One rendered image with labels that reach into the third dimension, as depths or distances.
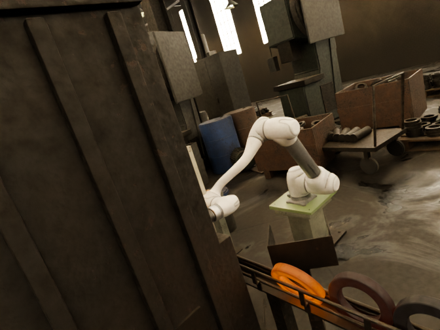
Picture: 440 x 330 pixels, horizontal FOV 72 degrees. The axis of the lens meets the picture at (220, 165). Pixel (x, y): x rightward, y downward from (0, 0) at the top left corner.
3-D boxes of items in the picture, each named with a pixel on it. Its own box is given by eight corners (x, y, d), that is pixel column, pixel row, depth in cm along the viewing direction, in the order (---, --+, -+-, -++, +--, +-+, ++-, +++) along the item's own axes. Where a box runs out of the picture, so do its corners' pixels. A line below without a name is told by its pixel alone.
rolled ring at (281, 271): (317, 274, 92) (312, 284, 91) (332, 304, 102) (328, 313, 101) (267, 255, 105) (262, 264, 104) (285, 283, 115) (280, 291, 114)
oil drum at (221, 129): (229, 175, 494) (213, 122, 473) (206, 174, 539) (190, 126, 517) (252, 161, 531) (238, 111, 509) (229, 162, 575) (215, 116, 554)
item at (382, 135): (418, 154, 348) (406, 70, 324) (387, 177, 317) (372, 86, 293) (330, 152, 448) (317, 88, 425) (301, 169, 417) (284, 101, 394)
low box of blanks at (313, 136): (342, 155, 420) (332, 109, 404) (323, 177, 369) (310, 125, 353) (283, 160, 483) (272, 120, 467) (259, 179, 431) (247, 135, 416)
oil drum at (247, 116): (253, 162, 524) (238, 112, 503) (229, 162, 569) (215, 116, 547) (273, 150, 561) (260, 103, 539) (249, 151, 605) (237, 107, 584)
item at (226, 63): (234, 142, 742) (209, 59, 693) (260, 139, 686) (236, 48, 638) (218, 151, 699) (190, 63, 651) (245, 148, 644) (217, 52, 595)
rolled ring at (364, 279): (330, 262, 94) (325, 268, 92) (397, 285, 81) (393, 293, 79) (334, 307, 101) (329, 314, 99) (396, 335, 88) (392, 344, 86)
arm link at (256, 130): (243, 135, 195) (259, 133, 185) (253, 113, 202) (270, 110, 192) (253, 146, 202) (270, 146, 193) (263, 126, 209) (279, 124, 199)
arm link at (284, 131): (317, 179, 236) (345, 181, 220) (310, 197, 230) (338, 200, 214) (267, 112, 192) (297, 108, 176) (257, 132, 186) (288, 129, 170)
